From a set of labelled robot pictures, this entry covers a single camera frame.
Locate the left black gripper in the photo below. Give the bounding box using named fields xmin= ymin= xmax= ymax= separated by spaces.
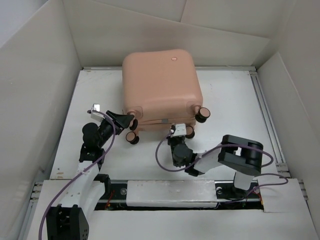
xmin=97 ymin=111 xmax=134 ymax=148

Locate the pink hard-shell suitcase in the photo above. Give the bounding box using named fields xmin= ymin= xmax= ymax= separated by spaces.
xmin=122 ymin=49 xmax=211 ymax=145

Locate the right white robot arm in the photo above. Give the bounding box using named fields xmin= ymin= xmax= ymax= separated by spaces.
xmin=167 ymin=134 xmax=264 ymax=197

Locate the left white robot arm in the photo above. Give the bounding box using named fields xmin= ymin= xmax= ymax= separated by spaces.
xmin=38 ymin=104 xmax=135 ymax=240

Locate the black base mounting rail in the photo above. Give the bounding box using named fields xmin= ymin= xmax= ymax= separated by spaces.
xmin=79 ymin=178 xmax=265 ymax=211

